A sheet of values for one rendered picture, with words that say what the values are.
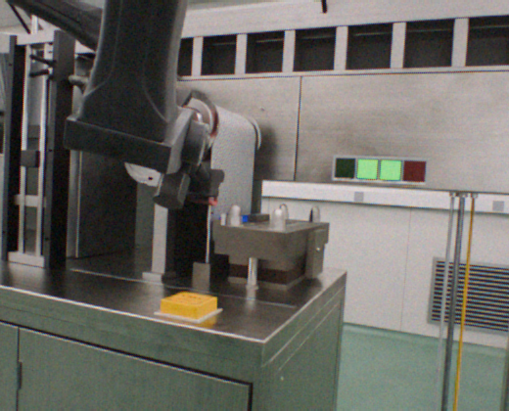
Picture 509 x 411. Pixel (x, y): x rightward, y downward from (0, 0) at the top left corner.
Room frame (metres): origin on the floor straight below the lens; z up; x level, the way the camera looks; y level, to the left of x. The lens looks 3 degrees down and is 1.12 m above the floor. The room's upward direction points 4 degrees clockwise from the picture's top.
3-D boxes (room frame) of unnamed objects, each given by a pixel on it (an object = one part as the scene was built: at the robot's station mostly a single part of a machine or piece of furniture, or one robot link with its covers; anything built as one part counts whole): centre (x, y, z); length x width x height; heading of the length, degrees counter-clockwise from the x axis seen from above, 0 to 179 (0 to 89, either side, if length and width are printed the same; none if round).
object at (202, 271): (1.08, 0.07, 0.92); 0.28 x 0.04 x 0.04; 159
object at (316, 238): (1.05, -0.15, 0.96); 0.10 x 0.03 x 0.11; 159
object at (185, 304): (0.71, 0.11, 0.91); 0.07 x 0.07 x 0.02; 69
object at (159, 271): (0.96, 0.22, 1.05); 0.06 x 0.05 x 0.31; 159
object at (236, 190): (1.07, 0.07, 1.11); 0.23 x 0.01 x 0.18; 159
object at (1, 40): (1.34, 0.80, 1.50); 0.14 x 0.14 x 0.06
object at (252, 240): (1.07, -0.05, 1.00); 0.40 x 0.16 x 0.06; 159
